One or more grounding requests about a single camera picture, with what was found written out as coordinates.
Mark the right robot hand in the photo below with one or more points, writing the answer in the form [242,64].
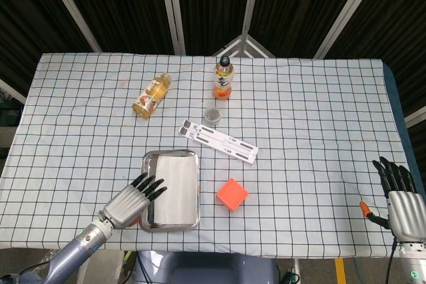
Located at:
[401,201]

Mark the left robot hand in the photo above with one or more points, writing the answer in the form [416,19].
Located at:
[131,202]

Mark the white cloth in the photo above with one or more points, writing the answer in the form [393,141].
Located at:
[174,191]

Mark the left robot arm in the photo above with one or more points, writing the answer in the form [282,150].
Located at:
[76,247]

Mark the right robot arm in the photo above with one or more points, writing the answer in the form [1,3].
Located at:
[412,260]

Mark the metal tray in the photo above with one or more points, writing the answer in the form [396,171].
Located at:
[149,194]

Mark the grey robot torso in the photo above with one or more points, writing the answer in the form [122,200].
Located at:
[206,268]

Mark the orange foam cube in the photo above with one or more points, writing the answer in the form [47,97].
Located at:
[232,194]

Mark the white folding laptop stand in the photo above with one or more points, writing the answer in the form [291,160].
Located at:
[219,142]

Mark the yellow juice bottle lying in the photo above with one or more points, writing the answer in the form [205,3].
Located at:
[151,96]

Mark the small clear round container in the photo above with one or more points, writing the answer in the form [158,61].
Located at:
[212,115]

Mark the checkered blue tablecloth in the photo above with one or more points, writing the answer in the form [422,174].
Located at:
[299,131]

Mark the upright orange soda bottle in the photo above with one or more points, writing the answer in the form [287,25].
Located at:
[223,79]

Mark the white metal frame stand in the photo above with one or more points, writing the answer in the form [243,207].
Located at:
[244,48]

